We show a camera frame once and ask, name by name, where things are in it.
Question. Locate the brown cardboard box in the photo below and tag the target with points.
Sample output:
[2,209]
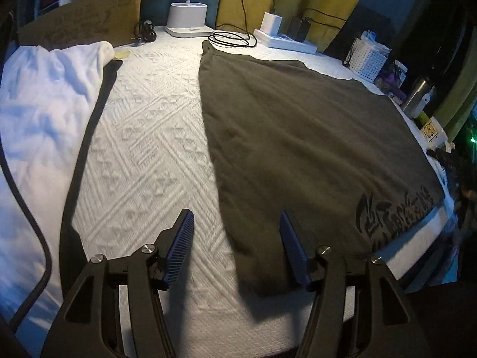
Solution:
[85,18]

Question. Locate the yellow green small bottle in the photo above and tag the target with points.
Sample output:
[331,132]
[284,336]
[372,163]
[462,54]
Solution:
[423,120]

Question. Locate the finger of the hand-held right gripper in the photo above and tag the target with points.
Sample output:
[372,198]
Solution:
[441,155]

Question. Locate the steel tumbler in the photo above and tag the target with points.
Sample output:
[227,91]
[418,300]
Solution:
[415,95]

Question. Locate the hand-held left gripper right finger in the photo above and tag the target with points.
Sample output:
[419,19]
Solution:
[294,250]

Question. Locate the olive brown t-shirt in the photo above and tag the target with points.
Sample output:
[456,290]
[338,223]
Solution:
[298,138]

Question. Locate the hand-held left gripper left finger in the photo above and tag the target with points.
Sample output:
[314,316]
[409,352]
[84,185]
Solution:
[180,246]

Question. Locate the white desk lamp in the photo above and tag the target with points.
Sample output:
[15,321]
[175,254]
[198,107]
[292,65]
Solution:
[186,18]

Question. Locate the black flat panel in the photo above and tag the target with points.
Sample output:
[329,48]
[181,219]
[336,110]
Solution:
[354,22]

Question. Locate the white charger adapter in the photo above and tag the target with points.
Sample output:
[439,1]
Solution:
[272,24]

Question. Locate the white mug with yellow print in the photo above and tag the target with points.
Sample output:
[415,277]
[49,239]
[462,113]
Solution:
[432,131]

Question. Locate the white woven basket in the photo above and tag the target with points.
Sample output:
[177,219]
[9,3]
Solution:
[367,61]

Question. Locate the white tissue packs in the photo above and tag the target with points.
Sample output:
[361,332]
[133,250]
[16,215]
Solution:
[376,43]

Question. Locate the white cloth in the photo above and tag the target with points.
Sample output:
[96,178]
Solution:
[44,100]

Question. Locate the purple cloth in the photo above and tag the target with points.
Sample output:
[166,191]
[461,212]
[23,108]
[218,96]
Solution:
[387,82]

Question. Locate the white power strip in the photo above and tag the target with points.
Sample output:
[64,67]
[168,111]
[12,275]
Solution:
[283,43]

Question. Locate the black charger adapter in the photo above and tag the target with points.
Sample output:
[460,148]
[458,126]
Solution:
[298,29]

